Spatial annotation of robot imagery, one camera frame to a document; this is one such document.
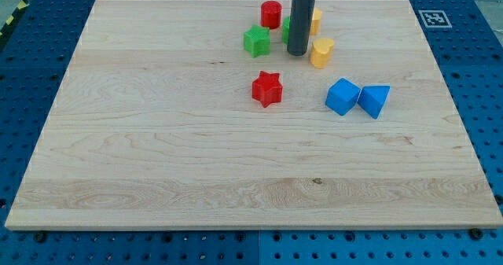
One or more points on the yellow heart block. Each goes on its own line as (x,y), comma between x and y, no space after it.
(321,52)

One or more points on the blue triangle block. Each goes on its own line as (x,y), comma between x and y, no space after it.
(373,98)

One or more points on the red star block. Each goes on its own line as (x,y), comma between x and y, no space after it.
(267,88)

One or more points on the green star block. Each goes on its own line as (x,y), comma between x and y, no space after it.
(257,40)

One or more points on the light wooden board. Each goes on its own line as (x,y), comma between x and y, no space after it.
(154,128)

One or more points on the blue cube block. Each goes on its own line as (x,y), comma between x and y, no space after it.
(342,96)

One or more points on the green block behind pusher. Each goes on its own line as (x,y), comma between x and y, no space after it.
(285,30)

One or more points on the red cylinder block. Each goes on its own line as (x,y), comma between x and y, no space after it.
(271,14)

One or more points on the yellow block behind pusher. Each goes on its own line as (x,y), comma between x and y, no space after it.
(316,21)

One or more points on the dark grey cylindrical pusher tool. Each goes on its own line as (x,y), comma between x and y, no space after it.
(299,27)

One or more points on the white fiducial marker tag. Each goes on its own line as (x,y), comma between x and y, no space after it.
(433,18)

